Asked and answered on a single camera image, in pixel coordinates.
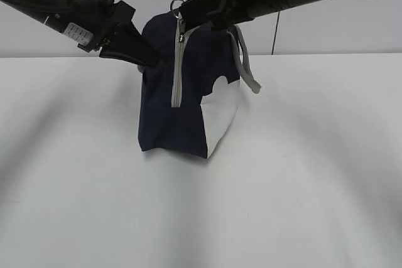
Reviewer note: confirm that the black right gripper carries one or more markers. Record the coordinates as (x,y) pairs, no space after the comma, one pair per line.
(225,13)

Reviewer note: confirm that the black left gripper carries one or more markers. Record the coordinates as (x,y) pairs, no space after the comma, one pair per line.
(106,26)

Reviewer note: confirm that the navy and white lunch bag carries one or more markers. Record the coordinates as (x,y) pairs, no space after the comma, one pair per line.
(189,100)

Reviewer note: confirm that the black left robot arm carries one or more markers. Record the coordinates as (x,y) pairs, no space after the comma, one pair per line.
(47,12)

